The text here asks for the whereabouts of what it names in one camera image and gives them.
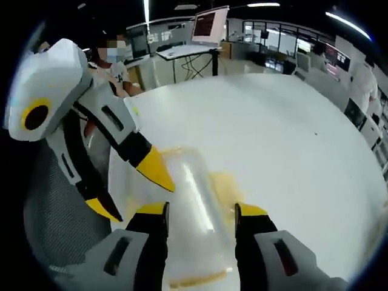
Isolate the wall screen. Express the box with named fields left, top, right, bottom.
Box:
left=324, top=42, right=352, bottom=74

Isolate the white desk with black legs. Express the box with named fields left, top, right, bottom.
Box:
left=155, top=44, right=222, bottom=85

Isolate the clear container with yellow buckle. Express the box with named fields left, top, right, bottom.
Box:
left=130, top=145, right=245, bottom=289

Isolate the grey mesh office chair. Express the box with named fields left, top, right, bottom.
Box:
left=23, top=142, right=122, bottom=273

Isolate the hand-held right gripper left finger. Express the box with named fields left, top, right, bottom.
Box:
left=68, top=201, right=170, bottom=291

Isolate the laptop on stand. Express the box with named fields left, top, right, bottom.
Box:
left=190, top=5, right=229, bottom=47

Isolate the ceiling light panel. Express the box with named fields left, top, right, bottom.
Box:
left=240, top=2, right=281, bottom=8

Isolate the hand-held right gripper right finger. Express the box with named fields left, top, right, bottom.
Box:
left=235, top=202, right=346, bottom=291

